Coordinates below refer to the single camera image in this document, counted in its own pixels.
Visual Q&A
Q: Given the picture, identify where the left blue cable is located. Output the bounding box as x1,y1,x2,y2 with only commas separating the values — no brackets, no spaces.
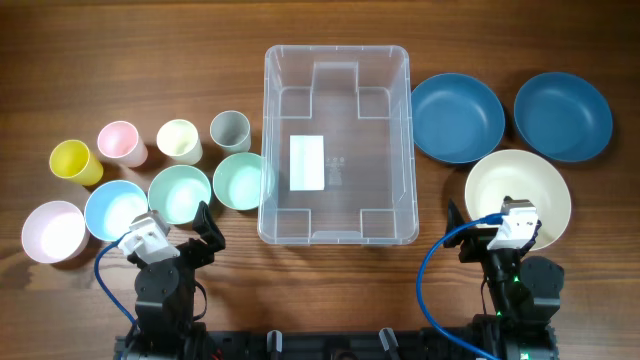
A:
93,234,139,331

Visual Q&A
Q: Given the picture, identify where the large pink bowl cup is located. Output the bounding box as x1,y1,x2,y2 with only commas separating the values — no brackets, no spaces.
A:
21,200,90,264

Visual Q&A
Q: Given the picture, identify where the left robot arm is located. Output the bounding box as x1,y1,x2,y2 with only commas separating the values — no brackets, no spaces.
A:
114,201,226,360

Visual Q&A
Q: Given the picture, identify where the cream bowl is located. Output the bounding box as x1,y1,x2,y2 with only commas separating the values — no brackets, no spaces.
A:
464,149,572,250

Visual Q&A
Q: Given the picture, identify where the right blue cable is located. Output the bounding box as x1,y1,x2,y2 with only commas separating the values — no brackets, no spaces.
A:
416,212,506,360

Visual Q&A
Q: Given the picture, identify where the clear plastic storage bin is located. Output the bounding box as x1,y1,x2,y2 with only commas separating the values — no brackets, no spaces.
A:
257,45,419,246

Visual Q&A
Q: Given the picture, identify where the blue cable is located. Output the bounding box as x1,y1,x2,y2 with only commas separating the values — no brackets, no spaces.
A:
416,212,506,360
93,234,139,331

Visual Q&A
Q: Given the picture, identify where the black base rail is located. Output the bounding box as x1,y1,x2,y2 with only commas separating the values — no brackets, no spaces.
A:
113,328,559,360

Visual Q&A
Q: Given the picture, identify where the mint green small bowl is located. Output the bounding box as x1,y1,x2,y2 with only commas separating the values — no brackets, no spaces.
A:
148,165,212,225

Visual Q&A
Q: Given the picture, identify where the yellow cup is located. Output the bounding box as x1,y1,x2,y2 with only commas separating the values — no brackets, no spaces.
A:
49,139,104,186

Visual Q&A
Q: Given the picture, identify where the dark blue bowl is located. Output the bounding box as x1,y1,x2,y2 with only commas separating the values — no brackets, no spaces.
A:
411,73,506,164
514,72,614,163

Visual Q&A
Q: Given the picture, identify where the grey cup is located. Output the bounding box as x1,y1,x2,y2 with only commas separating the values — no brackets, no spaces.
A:
210,110,251,155

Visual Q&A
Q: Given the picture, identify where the cream cup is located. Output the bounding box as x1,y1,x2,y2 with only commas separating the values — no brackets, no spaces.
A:
156,119,203,165

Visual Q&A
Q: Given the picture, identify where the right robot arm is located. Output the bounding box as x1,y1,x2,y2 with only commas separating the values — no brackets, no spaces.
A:
444,196,564,360

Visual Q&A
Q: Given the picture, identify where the light blue small bowl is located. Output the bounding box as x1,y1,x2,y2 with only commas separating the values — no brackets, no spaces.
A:
84,180,148,242

